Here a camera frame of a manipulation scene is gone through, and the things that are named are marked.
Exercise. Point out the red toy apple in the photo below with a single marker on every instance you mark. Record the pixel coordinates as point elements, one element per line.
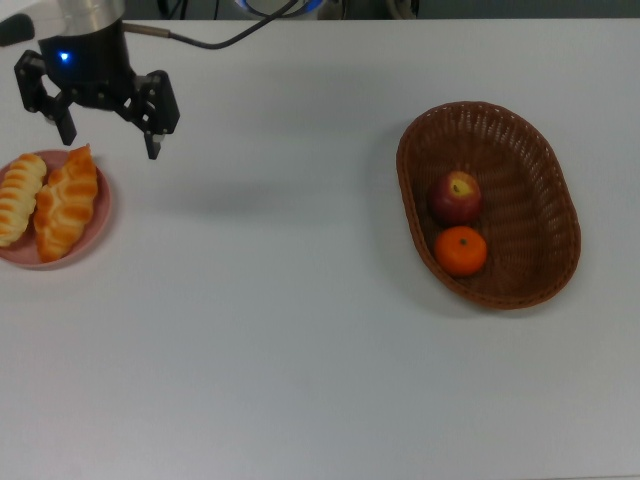
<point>455,200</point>

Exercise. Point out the striped toy bread roll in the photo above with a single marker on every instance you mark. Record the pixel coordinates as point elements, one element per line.
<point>17,200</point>

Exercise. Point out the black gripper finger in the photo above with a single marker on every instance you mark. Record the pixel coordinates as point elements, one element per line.
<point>157,105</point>
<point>30,85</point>

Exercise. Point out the orange toy mandarin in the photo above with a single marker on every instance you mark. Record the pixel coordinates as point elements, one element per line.
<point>460,252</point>

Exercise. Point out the brown woven basket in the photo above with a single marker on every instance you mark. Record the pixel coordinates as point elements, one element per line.
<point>525,200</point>

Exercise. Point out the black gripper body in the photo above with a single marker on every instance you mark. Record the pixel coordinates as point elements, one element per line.
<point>90,65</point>

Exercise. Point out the braided toy bread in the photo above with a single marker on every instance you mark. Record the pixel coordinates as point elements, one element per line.
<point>65,210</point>

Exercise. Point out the pink plate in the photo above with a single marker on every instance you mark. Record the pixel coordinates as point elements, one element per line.
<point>101,215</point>

